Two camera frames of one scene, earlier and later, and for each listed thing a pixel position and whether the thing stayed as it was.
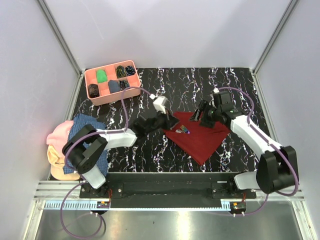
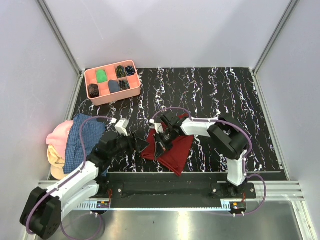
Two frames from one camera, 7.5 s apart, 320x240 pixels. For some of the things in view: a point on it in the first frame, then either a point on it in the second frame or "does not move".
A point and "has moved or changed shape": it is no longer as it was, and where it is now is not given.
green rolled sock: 101,76 does not move
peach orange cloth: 56,163 does not move
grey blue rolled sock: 114,85 does not move
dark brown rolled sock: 93,90 does not move
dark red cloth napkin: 200,141 has moved or changed shape
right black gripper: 205,123 → 158,136
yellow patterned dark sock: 120,71 does not move
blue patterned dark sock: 130,70 does not move
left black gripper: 170,120 → 139,143
